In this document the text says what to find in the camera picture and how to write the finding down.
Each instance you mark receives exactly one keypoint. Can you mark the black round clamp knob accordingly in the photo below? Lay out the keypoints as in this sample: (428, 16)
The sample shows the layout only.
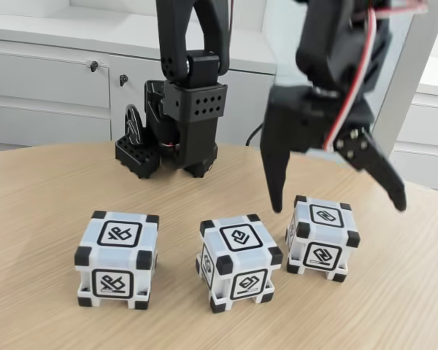
(133, 125)

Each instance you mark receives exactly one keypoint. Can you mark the white cube overlapping-squares symbol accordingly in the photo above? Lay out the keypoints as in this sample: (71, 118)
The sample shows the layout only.
(241, 262)

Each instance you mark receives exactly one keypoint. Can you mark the white cube cross-loop symbol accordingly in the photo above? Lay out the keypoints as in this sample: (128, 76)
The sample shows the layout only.
(113, 255)

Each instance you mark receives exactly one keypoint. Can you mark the white cube lightning symbol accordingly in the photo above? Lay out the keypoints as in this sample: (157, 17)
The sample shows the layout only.
(321, 233)

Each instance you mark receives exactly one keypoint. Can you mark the grey metal post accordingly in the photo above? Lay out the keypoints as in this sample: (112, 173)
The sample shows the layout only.
(394, 109)

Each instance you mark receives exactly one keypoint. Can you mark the white cabinet with locks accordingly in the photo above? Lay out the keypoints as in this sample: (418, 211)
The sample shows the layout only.
(40, 91)

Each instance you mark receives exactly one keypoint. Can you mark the black cabinet lock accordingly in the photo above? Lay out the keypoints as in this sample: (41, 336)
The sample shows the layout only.
(123, 79)
(93, 66)

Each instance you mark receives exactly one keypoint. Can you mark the white drawer cabinet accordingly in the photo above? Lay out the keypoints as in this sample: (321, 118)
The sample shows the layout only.
(423, 124)

